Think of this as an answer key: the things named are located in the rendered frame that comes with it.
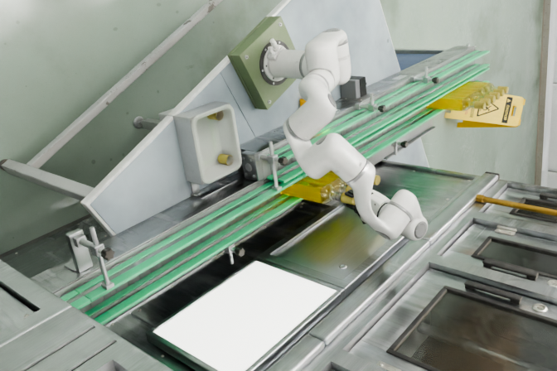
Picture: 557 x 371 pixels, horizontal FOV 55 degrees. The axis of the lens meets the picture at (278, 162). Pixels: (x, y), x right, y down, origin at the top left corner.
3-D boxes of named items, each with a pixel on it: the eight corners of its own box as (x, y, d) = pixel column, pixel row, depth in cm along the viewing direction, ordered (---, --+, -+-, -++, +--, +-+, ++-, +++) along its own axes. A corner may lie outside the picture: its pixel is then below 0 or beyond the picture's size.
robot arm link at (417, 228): (395, 218, 141) (416, 190, 143) (368, 206, 149) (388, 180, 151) (419, 248, 150) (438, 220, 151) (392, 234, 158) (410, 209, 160)
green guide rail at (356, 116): (263, 159, 180) (282, 162, 175) (263, 156, 180) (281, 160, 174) (475, 51, 298) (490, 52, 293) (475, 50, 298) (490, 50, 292)
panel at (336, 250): (147, 341, 142) (236, 397, 120) (144, 332, 141) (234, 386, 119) (341, 205, 203) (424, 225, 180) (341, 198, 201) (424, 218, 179)
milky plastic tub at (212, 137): (186, 181, 173) (205, 186, 168) (173, 115, 165) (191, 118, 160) (225, 163, 185) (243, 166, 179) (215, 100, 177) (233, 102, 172)
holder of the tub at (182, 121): (189, 195, 176) (205, 200, 171) (173, 115, 166) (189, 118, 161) (227, 176, 187) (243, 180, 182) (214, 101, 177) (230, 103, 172)
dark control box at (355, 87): (340, 98, 231) (356, 99, 225) (338, 79, 228) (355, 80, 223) (351, 93, 236) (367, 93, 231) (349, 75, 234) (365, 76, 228)
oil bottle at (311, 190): (279, 194, 190) (328, 205, 176) (277, 179, 187) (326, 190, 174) (289, 187, 193) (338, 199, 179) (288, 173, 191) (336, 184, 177)
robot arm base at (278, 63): (253, 54, 179) (286, 55, 168) (274, 30, 184) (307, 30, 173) (273, 89, 189) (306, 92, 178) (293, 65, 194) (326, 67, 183)
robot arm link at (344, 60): (302, 86, 176) (341, 90, 165) (295, 46, 171) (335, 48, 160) (321, 77, 182) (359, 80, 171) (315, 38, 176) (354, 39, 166)
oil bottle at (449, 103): (425, 108, 264) (481, 113, 246) (424, 97, 262) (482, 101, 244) (430, 105, 268) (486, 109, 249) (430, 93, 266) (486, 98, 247)
